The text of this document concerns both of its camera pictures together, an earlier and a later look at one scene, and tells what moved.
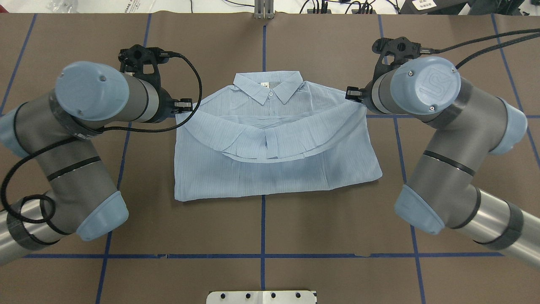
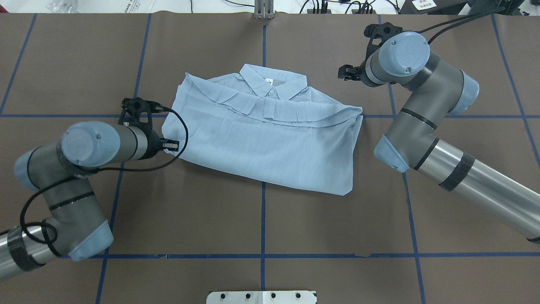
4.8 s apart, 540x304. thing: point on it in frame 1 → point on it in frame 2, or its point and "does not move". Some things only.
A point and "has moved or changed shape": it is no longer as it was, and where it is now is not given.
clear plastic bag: [58, 6] does not move
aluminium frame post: [264, 9] does not move
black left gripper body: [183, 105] → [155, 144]
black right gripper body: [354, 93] → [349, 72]
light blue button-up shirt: [271, 134] has moved or changed shape
